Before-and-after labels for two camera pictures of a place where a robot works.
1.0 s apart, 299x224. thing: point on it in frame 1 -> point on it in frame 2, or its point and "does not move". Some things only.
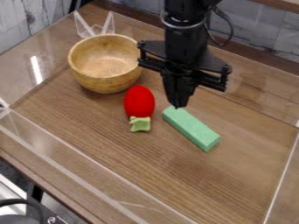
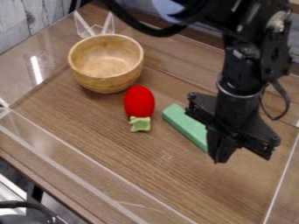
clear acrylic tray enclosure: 106,154 does not move
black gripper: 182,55 -> 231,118
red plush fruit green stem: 139,103 does not move
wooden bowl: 104,63 does not move
